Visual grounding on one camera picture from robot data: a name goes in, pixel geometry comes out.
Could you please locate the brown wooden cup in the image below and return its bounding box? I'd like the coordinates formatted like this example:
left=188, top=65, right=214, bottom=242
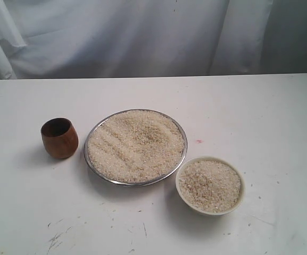
left=40, top=117, right=79, bottom=159

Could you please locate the large metal rice plate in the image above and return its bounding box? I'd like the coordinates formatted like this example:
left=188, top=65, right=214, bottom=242
left=84, top=109, right=188, bottom=186

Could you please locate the white ceramic rice bowl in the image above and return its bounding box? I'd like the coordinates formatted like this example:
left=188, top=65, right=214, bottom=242
left=176, top=156, right=245, bottom=216

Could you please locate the white backdrop cloth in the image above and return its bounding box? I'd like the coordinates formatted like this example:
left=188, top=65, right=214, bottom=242
left=0, top=1, right=307, bottom=79

